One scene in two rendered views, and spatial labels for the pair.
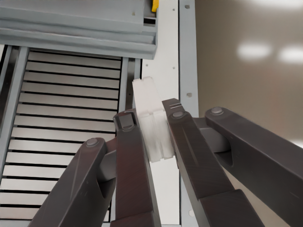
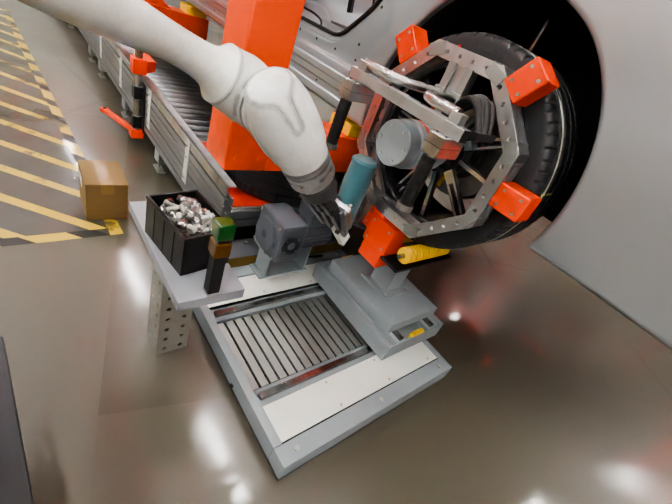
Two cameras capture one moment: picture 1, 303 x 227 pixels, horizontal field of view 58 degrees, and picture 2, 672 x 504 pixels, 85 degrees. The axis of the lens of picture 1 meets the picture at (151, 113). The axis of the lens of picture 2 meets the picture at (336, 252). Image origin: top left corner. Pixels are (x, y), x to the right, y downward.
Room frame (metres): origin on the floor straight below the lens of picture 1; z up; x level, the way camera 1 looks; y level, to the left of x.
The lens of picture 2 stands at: (-0.30, -0.65, 1.11)
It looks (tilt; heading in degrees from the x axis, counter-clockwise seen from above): 33 degrees down; 60
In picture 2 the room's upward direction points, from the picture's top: 23 degrees clockwise
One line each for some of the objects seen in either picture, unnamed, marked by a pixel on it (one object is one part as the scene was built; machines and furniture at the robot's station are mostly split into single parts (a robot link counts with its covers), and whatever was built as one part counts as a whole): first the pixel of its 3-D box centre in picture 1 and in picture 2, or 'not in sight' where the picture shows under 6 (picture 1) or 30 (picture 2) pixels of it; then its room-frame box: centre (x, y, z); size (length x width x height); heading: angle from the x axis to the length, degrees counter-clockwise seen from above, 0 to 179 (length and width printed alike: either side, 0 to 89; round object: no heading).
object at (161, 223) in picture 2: not in sight; (189, 228); (-0.25, 0.20, 0.51); 0.20 x 0.14 x 0.13; 119
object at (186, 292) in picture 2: not in sight; (183, 246); (-0.26, 0.22, 0.44); 0.43 x 0.17 x 0.03; 110
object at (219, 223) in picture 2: not in sight; (223, 228); (-0.19, 0.03, 0.64); 0.04 x 0.04 x 0.04; 20
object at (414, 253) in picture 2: not in sight; (424, 251); (0.54, 0.22, 0.51); 0.29 x 0.06 x 0.06; 20
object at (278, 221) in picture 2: not in sight; (303, 240); (0.23, 0.57, 0.26); 0.42 x 0.18 x 0.35; 20
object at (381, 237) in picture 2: not in sight; (388, 239); (0.44, 0.31, 0.48); 0.16 x 0.12 x 0.17; 20
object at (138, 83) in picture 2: not in sight; (137, 96); (-0.52, 1.75, 0.30); 0.09 x 0.05 x 0.50; 110
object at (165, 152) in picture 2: not in sight; (206, 125); (-0.13, 1.98, 0.14); 2.47 x 0.85 x 0.27; 110
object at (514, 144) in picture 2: not in sight; (428, 146); (0.41, 0.30, 0.85); 0.54 x 0.07 x 0.54; 110
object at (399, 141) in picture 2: not in sight; (414, 145); (0.34, 0.28, 0.85); 0.21 x 0.14 x 0.14; 20
